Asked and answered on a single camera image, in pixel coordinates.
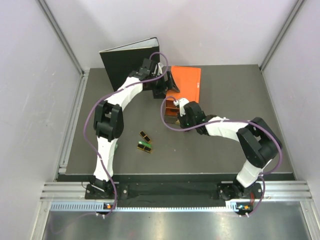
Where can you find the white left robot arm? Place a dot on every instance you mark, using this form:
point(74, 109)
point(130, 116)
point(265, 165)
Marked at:
point(108, 121)

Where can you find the orange plastic box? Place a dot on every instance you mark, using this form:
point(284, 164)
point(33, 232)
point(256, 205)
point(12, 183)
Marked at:
point(188, 80)

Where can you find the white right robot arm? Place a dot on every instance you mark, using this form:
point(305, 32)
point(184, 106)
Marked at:
point(258, 142)

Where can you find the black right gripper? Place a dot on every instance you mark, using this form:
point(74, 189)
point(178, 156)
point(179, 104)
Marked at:
point(181, 119)

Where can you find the aluminium frame rail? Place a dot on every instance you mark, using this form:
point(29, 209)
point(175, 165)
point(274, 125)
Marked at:
point(275, 191)

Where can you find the black lever arch binder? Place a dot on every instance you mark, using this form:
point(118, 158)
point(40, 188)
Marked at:
point(120, 61)

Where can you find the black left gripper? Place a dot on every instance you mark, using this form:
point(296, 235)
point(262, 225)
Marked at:
point(168, 85)

